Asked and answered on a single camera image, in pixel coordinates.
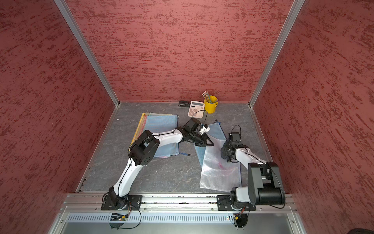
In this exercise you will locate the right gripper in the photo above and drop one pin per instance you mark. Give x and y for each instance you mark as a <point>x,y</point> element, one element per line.
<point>226,145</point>

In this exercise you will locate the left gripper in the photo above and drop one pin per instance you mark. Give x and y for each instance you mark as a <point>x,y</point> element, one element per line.
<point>204,140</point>

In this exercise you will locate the dark grey cloth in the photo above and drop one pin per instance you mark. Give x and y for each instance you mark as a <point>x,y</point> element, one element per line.
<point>227,153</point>

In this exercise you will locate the clear white mesh document bag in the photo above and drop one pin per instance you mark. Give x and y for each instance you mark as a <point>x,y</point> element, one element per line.
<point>218,174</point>

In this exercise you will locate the blue mesh document bag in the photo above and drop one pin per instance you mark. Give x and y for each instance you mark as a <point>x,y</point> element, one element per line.
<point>163,123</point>
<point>216,132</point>

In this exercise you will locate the yellow mesh document bag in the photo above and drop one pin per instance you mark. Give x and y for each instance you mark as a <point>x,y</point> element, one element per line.
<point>142,122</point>

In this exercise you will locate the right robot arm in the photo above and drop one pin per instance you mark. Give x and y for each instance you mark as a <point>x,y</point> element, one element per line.
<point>264,184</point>

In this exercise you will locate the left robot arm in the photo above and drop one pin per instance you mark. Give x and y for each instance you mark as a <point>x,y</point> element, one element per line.
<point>140,153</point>

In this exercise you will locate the pink calculator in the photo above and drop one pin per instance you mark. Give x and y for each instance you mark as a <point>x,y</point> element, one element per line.
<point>196,109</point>

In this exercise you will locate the yellow mug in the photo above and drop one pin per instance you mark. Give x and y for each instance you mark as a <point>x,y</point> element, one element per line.
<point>210,107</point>

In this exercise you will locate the black stapler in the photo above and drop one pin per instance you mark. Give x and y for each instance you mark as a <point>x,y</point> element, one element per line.
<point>184,104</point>

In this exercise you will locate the pencils in mug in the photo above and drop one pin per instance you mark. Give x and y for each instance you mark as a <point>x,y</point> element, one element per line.
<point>207,97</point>

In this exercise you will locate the right black connector box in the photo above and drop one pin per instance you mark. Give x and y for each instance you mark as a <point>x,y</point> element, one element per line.
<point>240,219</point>

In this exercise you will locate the perforated metal strip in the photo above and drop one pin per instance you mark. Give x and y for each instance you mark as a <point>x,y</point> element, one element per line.
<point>151,218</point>

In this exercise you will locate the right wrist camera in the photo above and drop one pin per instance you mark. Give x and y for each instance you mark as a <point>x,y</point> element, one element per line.
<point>235,138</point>

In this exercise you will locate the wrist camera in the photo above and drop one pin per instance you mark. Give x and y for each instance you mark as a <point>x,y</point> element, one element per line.
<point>196,127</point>
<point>235,138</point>

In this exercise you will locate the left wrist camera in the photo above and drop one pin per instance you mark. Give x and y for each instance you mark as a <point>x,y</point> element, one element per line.
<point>196,127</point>

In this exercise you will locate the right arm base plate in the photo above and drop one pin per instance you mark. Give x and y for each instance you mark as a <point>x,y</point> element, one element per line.
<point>229,203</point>

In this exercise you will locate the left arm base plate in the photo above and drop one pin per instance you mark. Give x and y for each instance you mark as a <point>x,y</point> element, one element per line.
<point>120,204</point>

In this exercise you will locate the left circuit board with cables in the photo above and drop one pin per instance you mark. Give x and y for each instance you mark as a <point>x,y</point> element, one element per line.
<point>124,217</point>

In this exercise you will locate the aluminium front rail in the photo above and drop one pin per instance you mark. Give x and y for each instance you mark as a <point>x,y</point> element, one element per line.
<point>150,203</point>

